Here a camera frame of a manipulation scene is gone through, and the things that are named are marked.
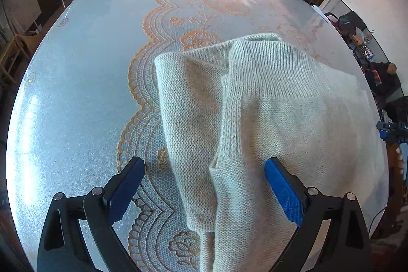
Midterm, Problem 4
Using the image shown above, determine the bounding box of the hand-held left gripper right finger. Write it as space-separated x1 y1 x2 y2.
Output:
264 157 372 272

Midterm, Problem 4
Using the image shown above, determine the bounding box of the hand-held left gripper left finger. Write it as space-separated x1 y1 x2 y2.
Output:
37 156 146 272

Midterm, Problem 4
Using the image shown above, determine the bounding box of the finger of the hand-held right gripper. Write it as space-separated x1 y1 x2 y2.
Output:
376 121 392 139

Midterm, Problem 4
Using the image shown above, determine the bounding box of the beige knitted sweater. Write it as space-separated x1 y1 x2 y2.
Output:
154 33 371 272

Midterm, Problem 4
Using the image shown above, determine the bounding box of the person's right hand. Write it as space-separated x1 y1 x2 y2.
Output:
393 145 406 183

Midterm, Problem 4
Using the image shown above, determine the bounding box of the dark side table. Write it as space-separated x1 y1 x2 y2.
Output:
350 30 377 63

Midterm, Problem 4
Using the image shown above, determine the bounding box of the black leather armchair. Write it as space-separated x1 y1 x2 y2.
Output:
325 11 368 37

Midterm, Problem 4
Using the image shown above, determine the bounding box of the round back wooden chair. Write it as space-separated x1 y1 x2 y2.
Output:
0 32 43 85

